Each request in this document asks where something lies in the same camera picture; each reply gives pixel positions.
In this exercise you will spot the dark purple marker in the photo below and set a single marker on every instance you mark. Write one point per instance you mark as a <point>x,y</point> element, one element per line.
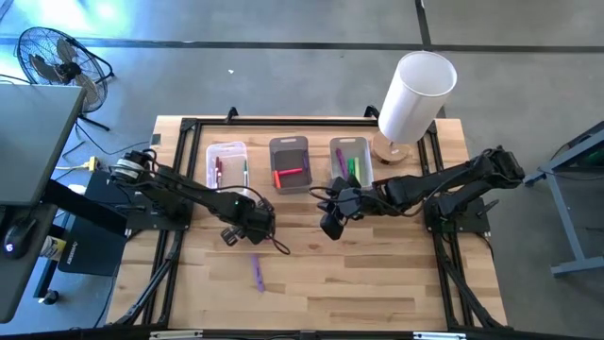
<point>306,161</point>

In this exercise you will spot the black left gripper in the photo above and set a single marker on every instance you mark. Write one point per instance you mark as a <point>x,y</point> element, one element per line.
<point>252,222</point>

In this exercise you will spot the red dry-erase marker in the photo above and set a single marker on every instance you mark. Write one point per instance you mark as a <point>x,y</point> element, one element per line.
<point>220,179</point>

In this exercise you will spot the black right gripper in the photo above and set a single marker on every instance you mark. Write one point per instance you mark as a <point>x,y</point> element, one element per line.
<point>351,203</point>

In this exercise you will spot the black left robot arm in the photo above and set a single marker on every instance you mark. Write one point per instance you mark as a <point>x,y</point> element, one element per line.
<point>179,193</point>

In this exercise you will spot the grey translucent plastic bin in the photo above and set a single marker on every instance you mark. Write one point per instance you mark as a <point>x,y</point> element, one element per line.
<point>290,158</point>

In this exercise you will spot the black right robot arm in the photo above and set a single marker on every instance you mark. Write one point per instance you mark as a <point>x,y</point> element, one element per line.
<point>448,181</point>

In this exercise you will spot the pink-red marker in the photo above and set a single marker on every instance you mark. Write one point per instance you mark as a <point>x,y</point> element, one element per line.
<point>290,172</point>

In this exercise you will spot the black table frame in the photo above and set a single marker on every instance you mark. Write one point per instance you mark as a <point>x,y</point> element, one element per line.
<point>307,122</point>

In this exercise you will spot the white table lamp wooden base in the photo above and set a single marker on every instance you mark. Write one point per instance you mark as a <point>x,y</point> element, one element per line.
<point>415,94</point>

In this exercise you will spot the black box white print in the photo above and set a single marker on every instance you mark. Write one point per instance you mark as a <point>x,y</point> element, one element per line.
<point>94,250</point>

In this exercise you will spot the silver metal bracket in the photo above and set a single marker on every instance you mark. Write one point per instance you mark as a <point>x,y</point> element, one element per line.
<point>174,335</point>
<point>439,336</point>

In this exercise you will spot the black computer mouse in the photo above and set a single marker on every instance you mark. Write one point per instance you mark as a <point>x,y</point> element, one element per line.
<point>19,236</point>

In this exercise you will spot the black floor fan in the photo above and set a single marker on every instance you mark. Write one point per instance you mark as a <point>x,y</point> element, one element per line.
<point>61,71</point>

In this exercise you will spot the magenta highlighter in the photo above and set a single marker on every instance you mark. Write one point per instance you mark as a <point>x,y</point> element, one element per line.
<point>341,163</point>

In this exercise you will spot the black frame clamp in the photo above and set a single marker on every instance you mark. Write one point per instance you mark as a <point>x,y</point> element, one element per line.
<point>231,113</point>
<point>371,112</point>

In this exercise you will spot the dark grey desk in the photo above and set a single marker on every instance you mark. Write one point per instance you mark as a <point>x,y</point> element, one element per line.
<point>23,283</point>

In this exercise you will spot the maroon thin marker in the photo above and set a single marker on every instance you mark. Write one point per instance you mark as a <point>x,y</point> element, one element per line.
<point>216,165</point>

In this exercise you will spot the grey metal desk frame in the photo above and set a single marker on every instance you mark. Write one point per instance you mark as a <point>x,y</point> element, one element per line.
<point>568,226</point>

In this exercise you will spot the green dry-erase marker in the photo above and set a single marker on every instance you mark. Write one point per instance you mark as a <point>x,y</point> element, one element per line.
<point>245,172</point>

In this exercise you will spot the orange marker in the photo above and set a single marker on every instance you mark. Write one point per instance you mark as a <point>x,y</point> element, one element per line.
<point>277,180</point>

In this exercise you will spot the clear plastic bin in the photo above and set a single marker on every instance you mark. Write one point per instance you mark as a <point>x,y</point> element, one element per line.
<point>231,151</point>

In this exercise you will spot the yellow power adapter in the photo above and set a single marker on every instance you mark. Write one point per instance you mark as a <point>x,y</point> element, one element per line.
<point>92,164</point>

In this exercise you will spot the white plastic bin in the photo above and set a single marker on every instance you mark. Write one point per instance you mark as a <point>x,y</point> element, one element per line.
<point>365,151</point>

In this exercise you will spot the pale green Sharpie highlighter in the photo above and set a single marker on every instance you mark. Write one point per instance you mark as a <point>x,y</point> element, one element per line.
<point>357,170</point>

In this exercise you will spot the light purple marker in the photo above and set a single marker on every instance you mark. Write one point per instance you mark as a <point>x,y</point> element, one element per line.
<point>257,273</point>

